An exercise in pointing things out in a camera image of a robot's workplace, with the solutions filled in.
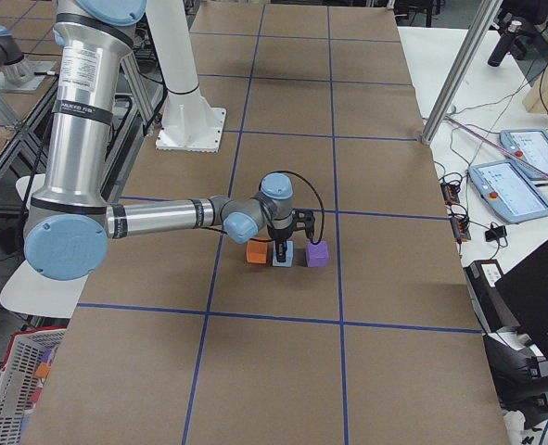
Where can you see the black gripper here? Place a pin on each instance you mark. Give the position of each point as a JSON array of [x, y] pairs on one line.
[[280, 235]]

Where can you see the light blue foam block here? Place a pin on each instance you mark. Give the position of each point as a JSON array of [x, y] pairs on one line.
[[290, 256]]

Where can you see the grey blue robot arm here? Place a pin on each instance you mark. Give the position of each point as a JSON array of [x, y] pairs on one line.
[[126, 65]]

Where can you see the orange foam block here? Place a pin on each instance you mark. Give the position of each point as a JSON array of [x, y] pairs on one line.
[[257, 251]]

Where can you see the purple foam block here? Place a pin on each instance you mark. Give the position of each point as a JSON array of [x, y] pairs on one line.
[[317, 255]]

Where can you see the small orange circuit board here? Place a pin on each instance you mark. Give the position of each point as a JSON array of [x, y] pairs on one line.
[[450, 193]]

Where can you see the pink rod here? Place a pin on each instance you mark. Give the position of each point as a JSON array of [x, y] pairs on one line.
[[501, 149]]

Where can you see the near teach pendant tablet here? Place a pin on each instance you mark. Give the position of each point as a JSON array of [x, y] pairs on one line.
[[508, 191]]

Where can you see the teach pendant tablet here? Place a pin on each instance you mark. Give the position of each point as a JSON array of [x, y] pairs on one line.
[[508, 191], [530, 145]]

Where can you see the white plastic chair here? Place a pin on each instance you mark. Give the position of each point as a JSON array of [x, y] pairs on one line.
[[28, 292]]

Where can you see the black monitor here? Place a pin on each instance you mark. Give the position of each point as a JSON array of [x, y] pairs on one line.
[[524, 290]]

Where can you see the far teach pendant tablet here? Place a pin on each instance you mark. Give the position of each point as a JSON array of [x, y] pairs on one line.
[[530, 145]]

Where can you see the white plastic basket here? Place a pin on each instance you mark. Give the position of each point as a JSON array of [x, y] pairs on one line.
[[22, 378]]

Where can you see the black cylinder device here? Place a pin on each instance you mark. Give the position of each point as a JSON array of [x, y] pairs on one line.
[[505, 43]]

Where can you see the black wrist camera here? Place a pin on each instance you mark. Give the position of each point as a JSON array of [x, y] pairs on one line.
[[305, 221]]

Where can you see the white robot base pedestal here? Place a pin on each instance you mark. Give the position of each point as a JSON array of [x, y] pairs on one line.
[[188, 121]]

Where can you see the aluminium frame post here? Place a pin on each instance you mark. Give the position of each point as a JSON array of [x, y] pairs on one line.
[[487, 11]]

